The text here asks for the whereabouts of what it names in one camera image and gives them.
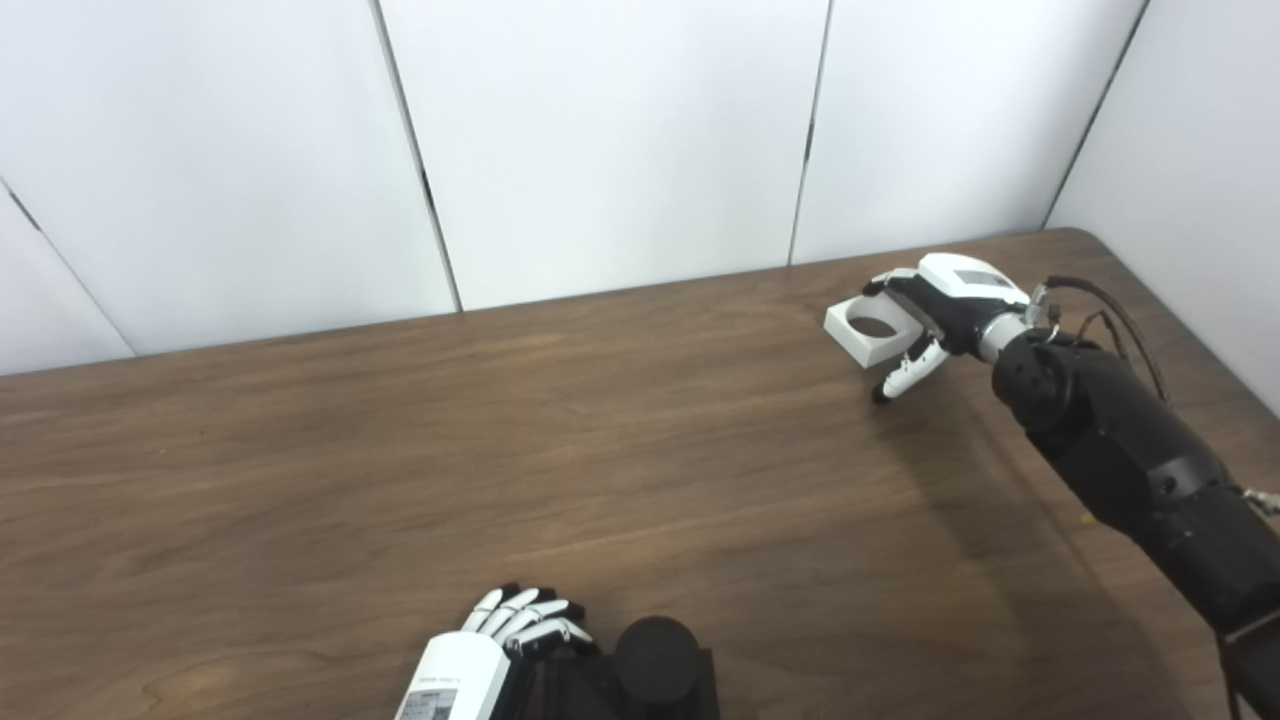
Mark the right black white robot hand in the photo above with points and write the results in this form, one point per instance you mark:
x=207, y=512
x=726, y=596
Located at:
x=965, y=295

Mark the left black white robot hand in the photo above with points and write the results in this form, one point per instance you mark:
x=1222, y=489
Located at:
x=455, y=675

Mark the white square piece with hole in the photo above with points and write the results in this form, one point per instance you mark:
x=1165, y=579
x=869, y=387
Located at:
x=850, y=340

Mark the black peg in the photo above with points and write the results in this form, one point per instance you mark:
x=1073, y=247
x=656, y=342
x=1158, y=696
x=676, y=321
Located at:
x=655, y=660

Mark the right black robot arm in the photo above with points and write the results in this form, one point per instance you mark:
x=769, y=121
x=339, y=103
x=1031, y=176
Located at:
x=1130, y=450

